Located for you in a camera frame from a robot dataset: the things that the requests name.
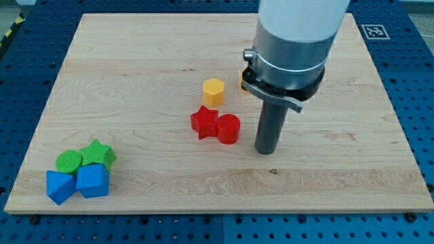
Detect black clamp ring with lever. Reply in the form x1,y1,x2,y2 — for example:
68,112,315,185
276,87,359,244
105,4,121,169
243,49,325,113

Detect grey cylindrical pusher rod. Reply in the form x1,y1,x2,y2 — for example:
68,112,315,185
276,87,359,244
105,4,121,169
254,102,288,155

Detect yellow block behind arm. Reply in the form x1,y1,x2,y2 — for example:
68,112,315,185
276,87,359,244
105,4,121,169
239,71,249,94

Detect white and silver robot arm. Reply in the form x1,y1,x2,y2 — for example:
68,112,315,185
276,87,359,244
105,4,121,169
241,0,350,155

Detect yellow hexagon block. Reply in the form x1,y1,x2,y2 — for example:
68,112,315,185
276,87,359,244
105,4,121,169
203,79,224,107

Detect red cylinder block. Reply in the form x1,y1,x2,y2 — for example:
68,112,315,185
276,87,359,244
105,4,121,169
216,114,241,144

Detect red star block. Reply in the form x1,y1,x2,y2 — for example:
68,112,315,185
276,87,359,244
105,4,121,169
191,106,218,140

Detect fiducial marker tag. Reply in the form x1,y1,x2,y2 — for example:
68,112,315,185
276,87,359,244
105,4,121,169
361,24,390,40

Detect wooden board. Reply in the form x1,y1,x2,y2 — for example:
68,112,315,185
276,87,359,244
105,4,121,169
5,14,433,215

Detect green star block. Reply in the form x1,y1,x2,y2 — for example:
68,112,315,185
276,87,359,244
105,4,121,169
79,139,117,173

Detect blue cube block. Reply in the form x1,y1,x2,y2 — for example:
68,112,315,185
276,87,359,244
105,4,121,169
76,164,109,199

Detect green cylinder block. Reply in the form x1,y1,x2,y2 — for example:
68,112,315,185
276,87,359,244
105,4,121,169
55,150,83,177

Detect blue triangular prism block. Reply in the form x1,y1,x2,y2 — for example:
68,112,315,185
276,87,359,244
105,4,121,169
46,171,77,205

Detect yellow black hazard tape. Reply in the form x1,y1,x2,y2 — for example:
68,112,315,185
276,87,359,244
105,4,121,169
1,12,26,50

